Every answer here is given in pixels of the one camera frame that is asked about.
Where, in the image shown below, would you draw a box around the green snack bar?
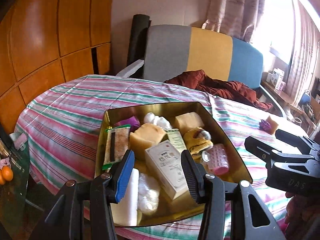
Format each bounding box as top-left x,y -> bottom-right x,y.
102,125 -> 131,171

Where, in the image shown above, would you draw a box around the white cardboard box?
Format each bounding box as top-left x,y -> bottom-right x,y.
145,140 -> 188,200

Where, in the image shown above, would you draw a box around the yellow plush toy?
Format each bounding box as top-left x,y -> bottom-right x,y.
183,127 -> 213,159

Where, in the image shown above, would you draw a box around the white foam block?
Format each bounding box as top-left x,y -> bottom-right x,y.
111,168 -> 139,226

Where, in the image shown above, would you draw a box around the person's right hand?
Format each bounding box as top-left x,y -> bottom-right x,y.
285,192 -> 319,239

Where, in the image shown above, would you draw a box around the pink clear pill organizer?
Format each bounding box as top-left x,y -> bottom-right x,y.
202,144 -> 229,176

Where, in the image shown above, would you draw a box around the purple wrapper on bed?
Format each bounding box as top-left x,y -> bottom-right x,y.
259,119 -> 271,133

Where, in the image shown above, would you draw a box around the orange sponge on bed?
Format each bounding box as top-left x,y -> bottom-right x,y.
266,115 -> 279,135

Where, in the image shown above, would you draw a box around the wooden side shelf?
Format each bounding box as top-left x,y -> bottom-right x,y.
261,81 -> 317,133

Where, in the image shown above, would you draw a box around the white plastic wad front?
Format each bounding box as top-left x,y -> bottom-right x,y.
138,173 -> 161,216

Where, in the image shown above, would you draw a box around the gold metal tray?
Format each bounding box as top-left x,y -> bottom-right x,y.
94,102 -> 253,227

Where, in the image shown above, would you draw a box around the tan sponge in tray left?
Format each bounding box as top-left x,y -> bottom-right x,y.
129,124 -> 166,160

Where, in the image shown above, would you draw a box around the tan sponge in tray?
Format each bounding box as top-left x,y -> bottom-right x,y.
174,112 -> 204,135
129,124 -> 166,160

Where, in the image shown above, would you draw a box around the green white medicine box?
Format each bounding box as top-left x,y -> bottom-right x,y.
166,128 -> 187,153

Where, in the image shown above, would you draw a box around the purple wrapper in tray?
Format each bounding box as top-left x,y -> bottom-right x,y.
114,115 -> 140,132

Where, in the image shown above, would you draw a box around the tan sponge in tray right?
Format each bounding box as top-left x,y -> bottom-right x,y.
174,112 -> 204,135

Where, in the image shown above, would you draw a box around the white plastic wad in tray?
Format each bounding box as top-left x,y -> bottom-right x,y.
144,112 -> 172,130

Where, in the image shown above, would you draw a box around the rust red jacket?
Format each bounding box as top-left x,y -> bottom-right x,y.
164,70 -> 273,111

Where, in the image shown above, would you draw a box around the white boxes on shelf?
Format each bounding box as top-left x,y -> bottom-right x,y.
266,68 -> 286,91

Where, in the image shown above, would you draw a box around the striped bed sheet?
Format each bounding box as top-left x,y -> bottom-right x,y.
15,74 -> 308,240

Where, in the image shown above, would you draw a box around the glass bedside table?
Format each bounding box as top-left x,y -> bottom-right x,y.
1,129 -> 42,235

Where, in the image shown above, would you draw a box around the orange fruits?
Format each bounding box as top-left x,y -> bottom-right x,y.
0,166 -> 14,185

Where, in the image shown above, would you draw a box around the tricolour fabric chair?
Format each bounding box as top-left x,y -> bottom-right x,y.
117,24 -> 286,117

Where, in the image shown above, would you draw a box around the beige patterned curtain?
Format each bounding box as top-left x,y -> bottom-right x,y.
202,0 -> 265,42

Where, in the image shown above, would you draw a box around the dark rolled mat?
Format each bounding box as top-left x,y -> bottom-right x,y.
127,14 -> 151,65

